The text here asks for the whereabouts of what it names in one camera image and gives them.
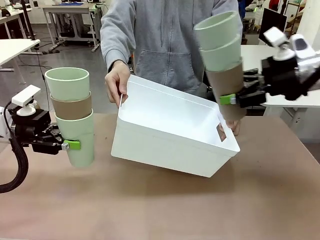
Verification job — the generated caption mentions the person's right forearm grey sleeve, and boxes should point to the person's right forearm grey sleeve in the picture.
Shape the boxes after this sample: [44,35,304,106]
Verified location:
[101,32,133,73]

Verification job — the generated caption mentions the white side table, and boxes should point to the white side table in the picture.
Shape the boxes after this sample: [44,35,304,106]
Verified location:
[239,44,320,126]

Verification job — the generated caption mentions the black monitor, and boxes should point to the black monitor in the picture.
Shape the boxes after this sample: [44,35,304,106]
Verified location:
[258,7,288,46]

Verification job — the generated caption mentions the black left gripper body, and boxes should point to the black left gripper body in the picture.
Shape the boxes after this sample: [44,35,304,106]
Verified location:
[9,109,63,156]

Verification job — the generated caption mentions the grey metal desk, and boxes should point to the grey metal desk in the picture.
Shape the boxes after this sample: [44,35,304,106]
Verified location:
[41,2,106,53]

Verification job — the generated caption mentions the person's left hand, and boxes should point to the person's left hand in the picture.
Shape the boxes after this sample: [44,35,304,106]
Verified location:
[224,119,242,137]

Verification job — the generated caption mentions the person's right hand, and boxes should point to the person's right hand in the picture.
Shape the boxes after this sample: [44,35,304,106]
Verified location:
[104,60,131,105]

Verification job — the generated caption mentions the white background desk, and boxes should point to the white background desk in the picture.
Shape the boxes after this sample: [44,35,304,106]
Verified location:
[0,4,33,41]

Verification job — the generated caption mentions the black floor cable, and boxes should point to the black floor cable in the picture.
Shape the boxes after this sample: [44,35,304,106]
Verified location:
[18,48,53,86]

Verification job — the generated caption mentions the blue jacket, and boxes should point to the blue jacket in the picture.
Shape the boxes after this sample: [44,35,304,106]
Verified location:
[237,0,247,18]

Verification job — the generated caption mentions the person in grey hoodie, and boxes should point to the person in grey hoodie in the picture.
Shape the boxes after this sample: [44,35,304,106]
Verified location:
[99,0,243,93]

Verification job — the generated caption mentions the black pole stand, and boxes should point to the black pole stand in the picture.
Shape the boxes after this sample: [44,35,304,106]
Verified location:
[20,0,43,55]

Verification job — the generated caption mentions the pale green plastic cup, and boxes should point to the pale green plastic cup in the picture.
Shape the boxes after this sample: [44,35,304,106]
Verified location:
[199,34,243,73]
[44,66,91,103]
[193,11,241,51]
[54,109,95,168]

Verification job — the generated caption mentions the black left arm cable sleeve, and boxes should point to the black left arm cable sleeve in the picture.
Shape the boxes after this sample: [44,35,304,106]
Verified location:
[0,99,30,194]

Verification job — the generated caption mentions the white plastic basket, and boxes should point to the white plastic basket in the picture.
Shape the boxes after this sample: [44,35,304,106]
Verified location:
[110,74,241,179]

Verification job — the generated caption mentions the brown plastic cup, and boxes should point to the brown plastic cup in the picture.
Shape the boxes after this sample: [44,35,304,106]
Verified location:
[204,58,247,123]
[49,91,93,121]

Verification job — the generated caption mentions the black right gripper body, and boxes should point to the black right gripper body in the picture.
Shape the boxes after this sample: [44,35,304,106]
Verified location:
[261,56,320,101]

